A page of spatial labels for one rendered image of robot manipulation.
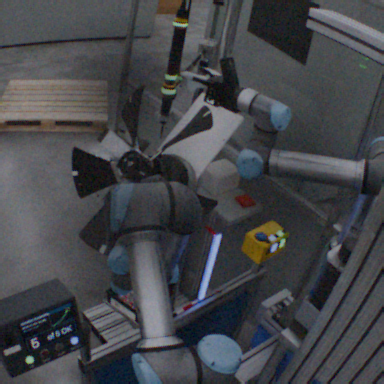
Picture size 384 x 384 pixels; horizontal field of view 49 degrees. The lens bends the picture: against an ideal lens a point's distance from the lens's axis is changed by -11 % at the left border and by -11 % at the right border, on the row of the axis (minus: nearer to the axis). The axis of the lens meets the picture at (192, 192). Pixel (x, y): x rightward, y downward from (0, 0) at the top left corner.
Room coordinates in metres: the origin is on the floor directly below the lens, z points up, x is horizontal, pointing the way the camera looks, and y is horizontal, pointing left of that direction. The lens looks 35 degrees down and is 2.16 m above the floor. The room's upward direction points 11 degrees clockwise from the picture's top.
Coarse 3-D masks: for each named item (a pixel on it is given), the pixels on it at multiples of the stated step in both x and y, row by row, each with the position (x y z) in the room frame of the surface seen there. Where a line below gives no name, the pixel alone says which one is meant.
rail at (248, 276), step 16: (224, 288) 1.27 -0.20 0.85; (240, 288) 1.31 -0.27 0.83; (208, 304) 1.18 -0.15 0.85; (176, 320) 1.06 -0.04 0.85; (192, 320) 1.13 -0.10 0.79; (128, 336) 0.93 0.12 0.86; (96, 352) 0.83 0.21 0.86; (112, 352) 0.85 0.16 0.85; (128, 352) 0.90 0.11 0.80; (80, 368) 0.78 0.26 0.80; (96, 368) 0.80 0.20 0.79
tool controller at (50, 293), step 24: (48, 288) 0.75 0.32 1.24; (0, 312) 0.62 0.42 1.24; (24, 312) 0.63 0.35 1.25; (48, 312) 0.67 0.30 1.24; (72, 312) 0.71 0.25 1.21; (0, 336) 0.55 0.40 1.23; (24, 336) 0.59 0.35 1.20; (48, 336) 0.64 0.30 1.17; (72, 336) 0.69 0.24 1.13; (0, 360) 0.56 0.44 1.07; (24, 360) 0.56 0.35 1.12; (48, 360) 0.61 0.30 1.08
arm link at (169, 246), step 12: (180, 192) 0.93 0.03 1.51; (192, 192) 0.96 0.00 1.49; (180, 204) 0.90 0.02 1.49; (192, 204) 0.93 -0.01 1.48; (180, 216) 0.89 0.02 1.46; (192, 216) 0.92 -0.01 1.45; (168, 228) 0.95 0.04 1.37; (180, 228) 0.92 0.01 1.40; (192, 228) 0.94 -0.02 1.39; (168, 240) 0.97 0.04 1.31; (180, 240) 0.96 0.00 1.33; (168, 252) 0.98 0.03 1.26; (180, 252) 0.99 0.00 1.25; (168, 264) 1.00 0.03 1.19; (168, 276) 1.03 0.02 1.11
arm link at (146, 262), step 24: (120, 192) 0.88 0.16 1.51; (144, 192) 0.90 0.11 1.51; (168, 192) 0.92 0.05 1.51; (120, 216) 0.83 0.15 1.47; (144, 216) 0.85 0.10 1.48; (168, 216) 0.88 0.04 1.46; (120, 240) 0.83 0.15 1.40; (144, 240) 0.81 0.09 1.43; (144, 264) 0.77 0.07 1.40; (144, 288) 0.73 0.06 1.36; (144, 312) 0.69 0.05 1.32; (168, 312) 0.70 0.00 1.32; (144, 336) 0.64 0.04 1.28; (168, 336) 0.65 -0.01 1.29; (144, 360) 0.58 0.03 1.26; (168, 360) 0.59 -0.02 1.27; (192, 360) 0.61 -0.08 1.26
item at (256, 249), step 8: (264, 224) 1.44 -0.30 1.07; (272, 224) 1.46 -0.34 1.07; (248, 232) 1.38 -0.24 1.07; (256, 232) 1.39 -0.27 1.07; (264, 232) 1.40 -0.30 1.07; (272, 232) 1.40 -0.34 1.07; (288, 232) 1.42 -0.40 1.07; (248, 240) 1.36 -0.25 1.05; (256, 240) 1.34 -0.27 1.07; (272, 240) 1.35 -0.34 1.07; (280, 240) 1.38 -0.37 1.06; (248, 248) 1.35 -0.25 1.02; (256, 248) 1.33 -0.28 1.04; (264, 248) 1.31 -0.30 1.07; (280, 248) 1.40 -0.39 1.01; (256, 256) 1.32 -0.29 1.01; (264, 256) 1.32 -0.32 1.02; (272, 256) 1.37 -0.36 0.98
